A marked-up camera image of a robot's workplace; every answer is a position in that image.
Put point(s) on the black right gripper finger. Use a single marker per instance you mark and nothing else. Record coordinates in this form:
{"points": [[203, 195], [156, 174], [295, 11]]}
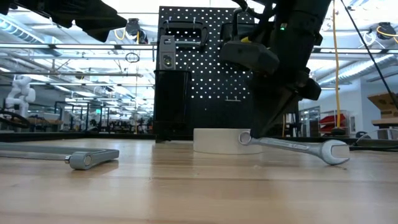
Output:
{"points": [[267, 112]]}

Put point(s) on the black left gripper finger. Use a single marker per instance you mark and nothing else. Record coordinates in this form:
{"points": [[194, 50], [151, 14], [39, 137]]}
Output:
{"points": [[102, 21]]}

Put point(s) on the silver combination wrench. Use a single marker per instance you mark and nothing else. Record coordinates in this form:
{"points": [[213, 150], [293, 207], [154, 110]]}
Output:
{"points": [[295, 147]]}

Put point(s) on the white tape roll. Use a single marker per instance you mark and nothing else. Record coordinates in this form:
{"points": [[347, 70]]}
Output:
{"points": [[217, 141]]}

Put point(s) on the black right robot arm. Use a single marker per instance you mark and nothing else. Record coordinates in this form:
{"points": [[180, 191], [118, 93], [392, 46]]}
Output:
{"points": [[298, 31]]}

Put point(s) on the black hanging ceiling device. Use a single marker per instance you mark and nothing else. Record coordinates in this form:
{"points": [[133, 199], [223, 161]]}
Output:
{"points": [[135, 29]]}

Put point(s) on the black metal pegboard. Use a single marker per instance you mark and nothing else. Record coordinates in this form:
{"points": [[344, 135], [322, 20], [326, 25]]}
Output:
{"points": [[211, 118]]}

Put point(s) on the silver double-prong pegboard hook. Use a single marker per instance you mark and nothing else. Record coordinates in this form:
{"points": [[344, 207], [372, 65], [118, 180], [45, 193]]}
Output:
{"points": [[168, 22], [194, 22]]}

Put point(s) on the red storage bin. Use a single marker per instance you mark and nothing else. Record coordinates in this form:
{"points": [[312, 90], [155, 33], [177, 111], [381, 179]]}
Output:
{"points": [[332, 123]]}

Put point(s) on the black round floor base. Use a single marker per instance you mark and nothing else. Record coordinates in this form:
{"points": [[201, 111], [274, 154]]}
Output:
{"points": [[338, 131]]}

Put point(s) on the dark round chair back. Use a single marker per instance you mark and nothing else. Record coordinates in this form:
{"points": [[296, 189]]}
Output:
{"points": [[362, 134]]}

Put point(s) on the tall black pegboard bin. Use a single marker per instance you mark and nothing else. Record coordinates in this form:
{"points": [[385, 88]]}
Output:
{"points": [[171, 102]]}

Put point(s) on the cardboard box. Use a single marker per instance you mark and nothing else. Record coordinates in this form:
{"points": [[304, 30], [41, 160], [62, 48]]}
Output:
{"points": [[384, 104]]}

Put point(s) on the small silver pegboard bracket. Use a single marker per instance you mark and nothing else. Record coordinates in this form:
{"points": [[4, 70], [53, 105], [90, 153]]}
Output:
{"points": [[233, 99]]}

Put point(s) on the black aluminium table frame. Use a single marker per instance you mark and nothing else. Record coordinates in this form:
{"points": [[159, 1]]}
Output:
{"points": [[62, 136]]}

